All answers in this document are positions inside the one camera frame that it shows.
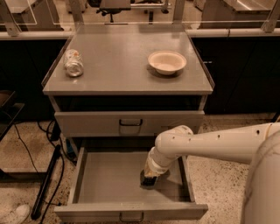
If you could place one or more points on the dark blue rxbar wrapper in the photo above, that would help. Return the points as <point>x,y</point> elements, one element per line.
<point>147,182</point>

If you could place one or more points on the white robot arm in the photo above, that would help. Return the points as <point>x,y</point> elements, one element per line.
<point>257,145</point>

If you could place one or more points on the grey metal drawer cabinet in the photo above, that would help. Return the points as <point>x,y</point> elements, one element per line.
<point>117,77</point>

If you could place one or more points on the closed grey top drawer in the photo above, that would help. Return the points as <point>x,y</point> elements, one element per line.
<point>106,123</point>

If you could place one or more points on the open grey middle drawer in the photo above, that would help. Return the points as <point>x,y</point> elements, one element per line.
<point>106,183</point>

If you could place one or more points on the white paper bowl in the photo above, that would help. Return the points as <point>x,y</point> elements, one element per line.
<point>167,62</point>

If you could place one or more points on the crushed silver soda can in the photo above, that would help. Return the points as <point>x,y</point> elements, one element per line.
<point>73,63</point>

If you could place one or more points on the black office chair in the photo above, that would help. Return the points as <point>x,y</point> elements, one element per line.
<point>112,7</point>

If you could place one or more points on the white sneaker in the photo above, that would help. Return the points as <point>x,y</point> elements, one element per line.
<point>16,216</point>

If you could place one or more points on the black middle drawer handle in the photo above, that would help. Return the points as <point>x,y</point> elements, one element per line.
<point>127,218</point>

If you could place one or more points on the black desk frame leg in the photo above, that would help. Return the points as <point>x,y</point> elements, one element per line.
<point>8,112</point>

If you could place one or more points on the white horizontal rail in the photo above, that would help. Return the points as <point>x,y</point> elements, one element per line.
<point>200,33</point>

